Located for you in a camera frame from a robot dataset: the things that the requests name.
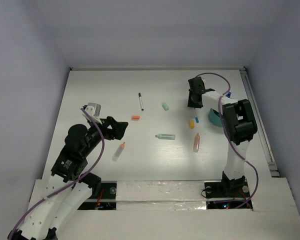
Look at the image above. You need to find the aluminium rail right edge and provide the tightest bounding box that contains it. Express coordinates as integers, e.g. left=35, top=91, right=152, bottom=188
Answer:
left=239, top=67, right=281, bottom=178

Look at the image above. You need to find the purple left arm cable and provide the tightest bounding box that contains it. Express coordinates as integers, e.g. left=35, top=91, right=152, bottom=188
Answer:
left=8, top=107, right=106, bottom=240

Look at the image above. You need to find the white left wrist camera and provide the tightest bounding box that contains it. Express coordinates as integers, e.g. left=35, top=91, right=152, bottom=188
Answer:
left=82, top=102, right=101, bottom=118

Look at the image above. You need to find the purple thin marker pen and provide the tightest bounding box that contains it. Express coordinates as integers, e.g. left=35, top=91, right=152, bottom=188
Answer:
left=138, top=92, right=145, bottom=112

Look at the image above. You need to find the yellow orange eraser cap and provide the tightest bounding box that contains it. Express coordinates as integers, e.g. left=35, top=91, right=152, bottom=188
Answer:
left=188, top=119, right=195, bottom=129

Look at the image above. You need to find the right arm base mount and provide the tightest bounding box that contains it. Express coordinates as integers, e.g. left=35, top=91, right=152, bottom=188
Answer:
left=200, top=181, right=253, bottom=210

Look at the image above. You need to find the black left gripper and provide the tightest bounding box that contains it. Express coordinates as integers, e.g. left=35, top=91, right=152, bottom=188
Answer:
left=83, top=114, right=128, bottom=156

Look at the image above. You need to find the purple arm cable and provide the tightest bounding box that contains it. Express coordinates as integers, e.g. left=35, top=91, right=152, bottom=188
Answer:
left=8, top=107, right=106, bottom=240
left=196, top=72, right=260, bottom=210

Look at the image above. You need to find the pink orange pencil-shaped case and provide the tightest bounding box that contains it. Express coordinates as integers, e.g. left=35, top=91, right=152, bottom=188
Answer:
left=193, top=133, right=201, bottom=153

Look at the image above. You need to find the mint green eraser cap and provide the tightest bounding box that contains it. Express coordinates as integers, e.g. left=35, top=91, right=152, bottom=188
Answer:
left=161, top=102, right=170, bottom=111

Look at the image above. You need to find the orange tip clear pencil case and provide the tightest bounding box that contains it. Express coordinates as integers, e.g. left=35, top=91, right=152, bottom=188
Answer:
left=112, top=142, right=126, bottom=162

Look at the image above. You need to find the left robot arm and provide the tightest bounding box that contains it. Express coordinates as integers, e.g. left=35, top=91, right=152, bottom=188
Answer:
left=8, top=116, right=129, bottom=240

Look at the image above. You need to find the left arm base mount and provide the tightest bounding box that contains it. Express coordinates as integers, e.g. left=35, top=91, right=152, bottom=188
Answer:
left=84, top=181, right=117, bottom=210

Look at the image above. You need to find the green pencil-shaped clear case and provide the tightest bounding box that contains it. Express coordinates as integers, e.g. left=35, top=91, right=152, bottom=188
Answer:
left=155, top=134, right=176, bottom=141

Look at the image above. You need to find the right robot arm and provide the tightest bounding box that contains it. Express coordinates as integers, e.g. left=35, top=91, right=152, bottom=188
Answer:
left=187, top=75, right=258, bottom=199

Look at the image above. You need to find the teal round organizer container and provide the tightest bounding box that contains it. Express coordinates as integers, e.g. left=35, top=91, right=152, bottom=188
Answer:
left=208, top=108, right=223, bottom=128

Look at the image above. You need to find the small orange eraser cap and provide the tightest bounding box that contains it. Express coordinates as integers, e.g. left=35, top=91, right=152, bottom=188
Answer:
left=131, top=115, right=141, bottom=121

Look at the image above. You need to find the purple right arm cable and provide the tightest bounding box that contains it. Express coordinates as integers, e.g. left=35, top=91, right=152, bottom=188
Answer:
left=196, top=72, right=260, bottom=210

